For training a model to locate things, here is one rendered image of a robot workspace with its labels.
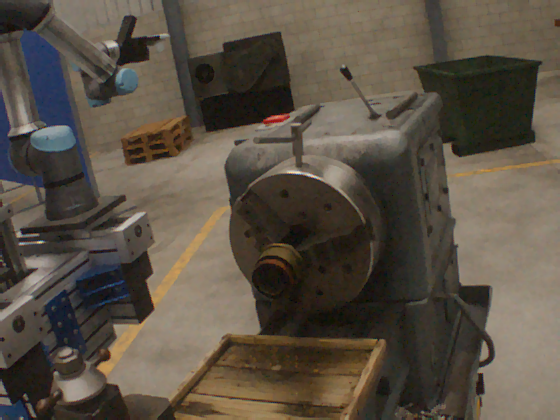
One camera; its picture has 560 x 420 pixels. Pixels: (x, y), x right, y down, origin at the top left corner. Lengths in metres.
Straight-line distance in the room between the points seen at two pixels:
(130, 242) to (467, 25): 10.18
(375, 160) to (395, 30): 9.95
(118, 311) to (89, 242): 0.20
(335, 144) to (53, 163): 0.72
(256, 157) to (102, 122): 11.28
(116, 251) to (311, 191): 0.59
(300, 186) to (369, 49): 10.07
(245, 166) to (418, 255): 0.44
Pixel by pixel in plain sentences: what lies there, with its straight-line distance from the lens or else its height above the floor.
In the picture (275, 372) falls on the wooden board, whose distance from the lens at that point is 1.17.
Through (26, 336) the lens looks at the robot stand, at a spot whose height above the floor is 1.06.
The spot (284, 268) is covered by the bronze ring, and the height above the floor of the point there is 1.10.
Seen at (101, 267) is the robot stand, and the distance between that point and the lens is 1.55.
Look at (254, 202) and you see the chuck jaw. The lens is 1.18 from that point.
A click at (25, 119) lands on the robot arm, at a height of 1.43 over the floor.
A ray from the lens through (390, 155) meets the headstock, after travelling 1.25.
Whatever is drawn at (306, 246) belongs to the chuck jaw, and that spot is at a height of 1.11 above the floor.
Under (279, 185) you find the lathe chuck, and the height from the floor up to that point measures 1.21.
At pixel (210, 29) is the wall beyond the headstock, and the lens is 11.57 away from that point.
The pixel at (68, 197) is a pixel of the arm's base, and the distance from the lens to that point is 1.58.
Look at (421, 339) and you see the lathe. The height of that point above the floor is 0.76.
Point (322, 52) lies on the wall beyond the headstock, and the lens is 11.22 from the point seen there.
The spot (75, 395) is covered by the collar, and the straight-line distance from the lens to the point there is 0.78.
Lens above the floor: 1.51
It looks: 17 degrees down
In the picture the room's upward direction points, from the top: 12 degrees counter-clockwise
